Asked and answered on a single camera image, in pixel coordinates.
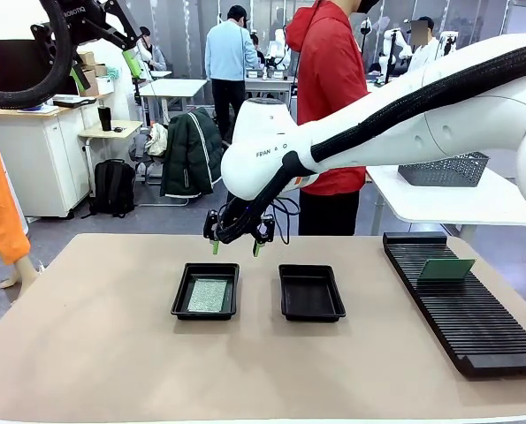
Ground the black braided cable sleeve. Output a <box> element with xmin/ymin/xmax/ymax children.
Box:
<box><xmin>0</xmin><ymin>0</ymin><xmax>73</xmax><ymax>110</ymax></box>
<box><xmin>213</xmin><ymin>41</ymin><xmax>526</xmax><ymax>246</ymax></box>

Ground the black tumbler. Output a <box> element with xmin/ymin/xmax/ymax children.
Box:
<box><xmin>97</xmin><ymin>105</ymin><xmax>113</xmax><ymax>133</ymax></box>

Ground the black slotted board rack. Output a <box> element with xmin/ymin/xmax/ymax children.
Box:
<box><xmin>382</xmin><ymin>231</ymin><xmax>526</xmax><ymax>379</ymax></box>

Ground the white work table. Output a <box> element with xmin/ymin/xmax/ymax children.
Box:
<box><xmin>138</xmin><ymin>78</ymin><xmax>209</xmax><ymax>129</ymax></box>

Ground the dark green jacket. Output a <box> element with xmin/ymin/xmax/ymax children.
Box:
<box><xmin>159</xmin><ymin>108</ymin><xmax>225</xmax><ymax>199</ymax></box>

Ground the grey mesh basket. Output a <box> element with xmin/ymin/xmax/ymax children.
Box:
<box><xmin>398</xmin><ymin>151</ymin><xmax>491</xmax><ymax>188</ymax></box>

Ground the black ESD tray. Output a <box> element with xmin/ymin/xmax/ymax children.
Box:
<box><xmin>278</xmin><ymin>263</ymin><xmax>347</xmax><ymax>322</ymax></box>
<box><xmin>170</xmin><ymin>262</ymin><xmax>240</xmax><ymax>322</ymax></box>

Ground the black backpack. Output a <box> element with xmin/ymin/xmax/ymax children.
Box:
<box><xmin>85</xmin><ymin>158</ymin><xmax>136</xmax><ymax>219</ymax></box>

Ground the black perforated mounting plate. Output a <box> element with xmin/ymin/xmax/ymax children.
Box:
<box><xmin>30</xmin><ymin>21</ymin><xmax>59</xmax><ymax>67</ymax></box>

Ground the person in grey hoodie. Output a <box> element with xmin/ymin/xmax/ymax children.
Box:
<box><xmin>136</xmin><ymin>26</ymin><xmax>169</xmax><ymax>72</ymax></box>

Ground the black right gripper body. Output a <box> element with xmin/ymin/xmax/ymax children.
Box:
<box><xmin>221</xmin><ymin>199</ymin><xmax>271</xmax><ymax>239</ymax></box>

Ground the person in red jacket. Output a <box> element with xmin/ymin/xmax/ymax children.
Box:
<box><xmin>286</xmin><ymin>0</ymin><xmax>381</xmax><ymax>237</ymax></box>

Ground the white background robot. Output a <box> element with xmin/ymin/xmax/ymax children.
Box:
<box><xmin>377</xmin><ymin>26</ymin><xmax>413</xmax><ymax>85</ymax></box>
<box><xmin>264</xmin><ymin>28</ymin><xmax>292</xmax><ymax>71</ymax></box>

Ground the black keyboard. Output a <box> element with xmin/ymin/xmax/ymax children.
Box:
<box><xmin>52</xmin><ymin>95</ymin><xmax>98</xmax><ymax>109</ymax></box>

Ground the metal frame workbench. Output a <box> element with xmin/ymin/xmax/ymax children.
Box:
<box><xmin>244</xmin><ymin>73</ymin><xmax>297</xmax><ymax>107</ymax></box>

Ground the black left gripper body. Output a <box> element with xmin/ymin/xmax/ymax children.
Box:
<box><xmin>61</xmin><ymin>0</ymin><xmax>113</xmax><ymax>45</ymax></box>

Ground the man in white jacket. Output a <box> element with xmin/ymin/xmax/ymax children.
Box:
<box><xmin>405</xmin><ymin>16</ymin><xmax>444</xmax><ymax>74</ymax></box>

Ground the large cardboard box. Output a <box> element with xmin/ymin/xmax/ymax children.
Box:
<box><xmin>79</xmin><ymin>68</ymin><xmax>100</xmax><ymax>97</ymax></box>

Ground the wooden top side table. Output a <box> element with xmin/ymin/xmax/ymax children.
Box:
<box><xmin>77</xmin><ymin>119</ymin><xmax>144</xmax><ymax>198</ymax></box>

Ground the man in blue sweater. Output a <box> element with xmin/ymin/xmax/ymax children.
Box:
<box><xmin>204</xmin><ymin>4</ymin><xmax>260</xmax><ymax>147</ymax></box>

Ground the green circuit board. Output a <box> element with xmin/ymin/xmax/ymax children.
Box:
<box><xmin>416</xmin><ymin>258</ymin><xmax>476</xmax><ymax>283</ymax></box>
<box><xmin>187</xmin><ymin>277</ymin><xmax>228</xmax><ymax>313</ymax></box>

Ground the black computer monitor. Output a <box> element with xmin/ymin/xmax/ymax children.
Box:
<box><xmin>0</xmin><ymin>39</ymin><xmax>80</xmax><ymax>96</ymax></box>

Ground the grey chair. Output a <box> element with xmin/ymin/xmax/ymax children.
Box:
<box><xmin>128</xmin><ymin>132</ymin><xmax>191</xmax><ymax>208</ymax></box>

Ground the white cloth bag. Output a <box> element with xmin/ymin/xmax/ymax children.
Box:
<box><xmin>145</xmin><ymin>122</ymin><xmax>170</xmax><ymax>158</ymax></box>

